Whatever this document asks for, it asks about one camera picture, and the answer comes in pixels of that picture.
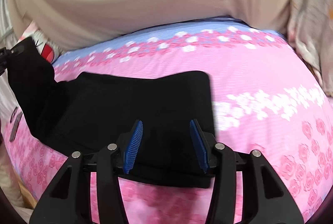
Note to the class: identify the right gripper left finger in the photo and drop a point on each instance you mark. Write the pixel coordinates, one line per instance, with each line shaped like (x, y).
(67, 197)

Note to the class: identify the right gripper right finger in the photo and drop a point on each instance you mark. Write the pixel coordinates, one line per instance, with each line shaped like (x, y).
(266, 199)

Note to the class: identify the black pants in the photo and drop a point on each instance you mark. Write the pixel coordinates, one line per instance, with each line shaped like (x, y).
(93, 110)

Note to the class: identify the white cat face pillow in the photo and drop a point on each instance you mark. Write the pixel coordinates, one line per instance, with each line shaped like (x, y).
(45, 46)

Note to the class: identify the black eyeglasses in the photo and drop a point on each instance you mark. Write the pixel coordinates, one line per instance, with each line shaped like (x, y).
(12, 117)

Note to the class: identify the smartphone on bed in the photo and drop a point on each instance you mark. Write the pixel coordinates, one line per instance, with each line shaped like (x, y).
(15, 127)

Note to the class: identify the pink floral bed quilt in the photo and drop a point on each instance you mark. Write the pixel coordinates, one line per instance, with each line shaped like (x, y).
(264, 98)

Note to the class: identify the floral patterned fabric at right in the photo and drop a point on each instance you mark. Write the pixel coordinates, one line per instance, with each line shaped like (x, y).
(310, 34)

